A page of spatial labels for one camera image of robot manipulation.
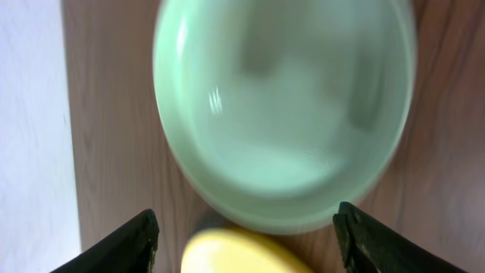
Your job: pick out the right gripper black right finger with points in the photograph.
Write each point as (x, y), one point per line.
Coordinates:
(367, 245)

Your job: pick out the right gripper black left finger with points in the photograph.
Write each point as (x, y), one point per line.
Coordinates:
(129, 249)

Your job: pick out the yellow plate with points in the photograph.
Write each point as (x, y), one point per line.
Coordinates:
(233, 250)

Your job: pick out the pale green plate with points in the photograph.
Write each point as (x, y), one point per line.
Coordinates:
(278, 111)

